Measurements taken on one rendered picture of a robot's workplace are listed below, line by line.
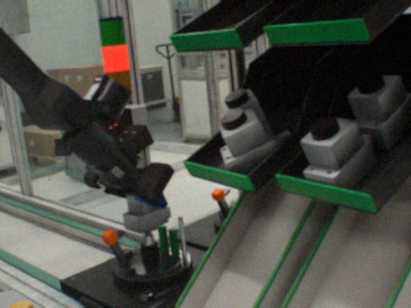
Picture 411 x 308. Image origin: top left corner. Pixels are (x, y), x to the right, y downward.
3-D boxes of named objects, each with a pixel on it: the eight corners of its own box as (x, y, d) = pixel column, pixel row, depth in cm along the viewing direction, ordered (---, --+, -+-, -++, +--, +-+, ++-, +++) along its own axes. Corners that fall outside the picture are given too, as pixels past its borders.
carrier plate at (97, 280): (144, 333, 79) (142, 321, 79) (60, 290, 96) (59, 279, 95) (251, 274, 96) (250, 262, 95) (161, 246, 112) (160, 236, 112)
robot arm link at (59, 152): (63, 147, 77) (94, 97, 81) (41, 148, 81) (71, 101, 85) (95, 175, 81) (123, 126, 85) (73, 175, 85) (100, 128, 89)
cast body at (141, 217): (141, 234, 90) (134, 194, 88) (124, 230, 93) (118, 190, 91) (178, 219, 95) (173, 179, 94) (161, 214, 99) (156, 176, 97)
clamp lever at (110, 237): (126, 273, 90) (106, 238, 86) (119, 269, 91) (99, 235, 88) (141, 258, 92) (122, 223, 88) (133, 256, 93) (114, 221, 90)
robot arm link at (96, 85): (62, 113, 75) (102, 49, 80) (26, 113, 79) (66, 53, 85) (108, 160, 82) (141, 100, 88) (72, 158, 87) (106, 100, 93)
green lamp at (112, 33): (111, 46, 105) (107, 20, 104) (96, 47, 108) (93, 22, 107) (132, 43, 108) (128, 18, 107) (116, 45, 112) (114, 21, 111)
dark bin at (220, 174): (255, 194, 62) (227, 141, 58) (190, 176, 72) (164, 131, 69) (390, 64, 73) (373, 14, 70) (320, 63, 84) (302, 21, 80)
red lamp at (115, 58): (114, 71, 106) (111, 46, 105) (99, 72, 109) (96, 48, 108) (134, 68, 109) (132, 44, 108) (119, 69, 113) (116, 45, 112)
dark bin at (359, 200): (376, 216, 51) (351, 153, 48) (282, 192, 62) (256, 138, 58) (503, 62, 63) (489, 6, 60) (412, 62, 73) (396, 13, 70)
